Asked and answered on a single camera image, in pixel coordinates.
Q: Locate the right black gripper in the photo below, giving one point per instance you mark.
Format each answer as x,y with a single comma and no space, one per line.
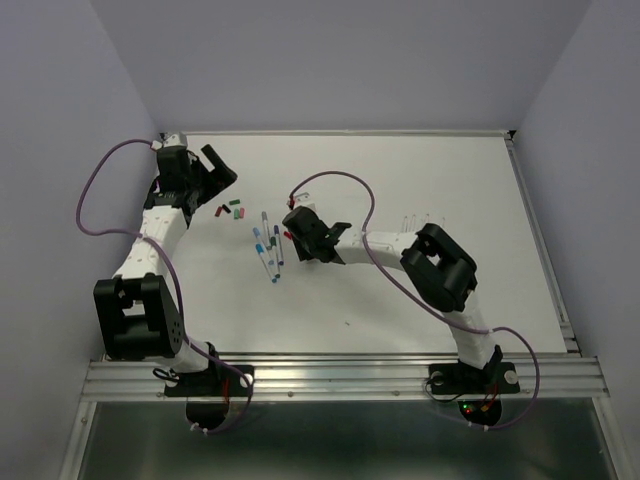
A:
298,228

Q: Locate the purple marker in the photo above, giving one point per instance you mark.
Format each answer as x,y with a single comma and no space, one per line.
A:
279,246

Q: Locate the teal green marker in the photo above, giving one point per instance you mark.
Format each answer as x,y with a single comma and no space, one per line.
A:
273,243

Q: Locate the grey marker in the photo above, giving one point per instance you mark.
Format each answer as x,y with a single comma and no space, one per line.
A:
266,231

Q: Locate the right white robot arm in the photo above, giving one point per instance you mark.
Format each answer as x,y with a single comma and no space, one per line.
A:
441,272

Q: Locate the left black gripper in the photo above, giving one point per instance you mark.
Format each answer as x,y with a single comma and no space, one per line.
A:
208,175

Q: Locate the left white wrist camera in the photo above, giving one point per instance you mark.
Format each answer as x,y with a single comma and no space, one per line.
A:
170,139

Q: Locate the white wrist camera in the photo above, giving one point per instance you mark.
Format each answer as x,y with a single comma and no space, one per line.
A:
302,199
170,139

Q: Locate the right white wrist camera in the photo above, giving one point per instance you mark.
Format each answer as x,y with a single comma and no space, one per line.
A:
302,199

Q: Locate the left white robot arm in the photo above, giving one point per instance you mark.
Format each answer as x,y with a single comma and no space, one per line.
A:
140,308

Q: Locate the aluminium front rail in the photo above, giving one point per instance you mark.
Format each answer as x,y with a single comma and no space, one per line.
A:
291,377

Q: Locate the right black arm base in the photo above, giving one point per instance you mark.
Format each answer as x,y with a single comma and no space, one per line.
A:
475,391

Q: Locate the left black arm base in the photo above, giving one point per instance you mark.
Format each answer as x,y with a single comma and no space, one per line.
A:
217,398

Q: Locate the light blue marker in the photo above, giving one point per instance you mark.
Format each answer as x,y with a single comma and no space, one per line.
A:
266,249

